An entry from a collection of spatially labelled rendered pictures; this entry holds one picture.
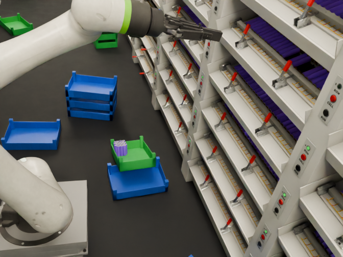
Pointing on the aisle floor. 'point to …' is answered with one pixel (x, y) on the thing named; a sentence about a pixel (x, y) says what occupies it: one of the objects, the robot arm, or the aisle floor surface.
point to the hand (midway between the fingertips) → (210, 34)
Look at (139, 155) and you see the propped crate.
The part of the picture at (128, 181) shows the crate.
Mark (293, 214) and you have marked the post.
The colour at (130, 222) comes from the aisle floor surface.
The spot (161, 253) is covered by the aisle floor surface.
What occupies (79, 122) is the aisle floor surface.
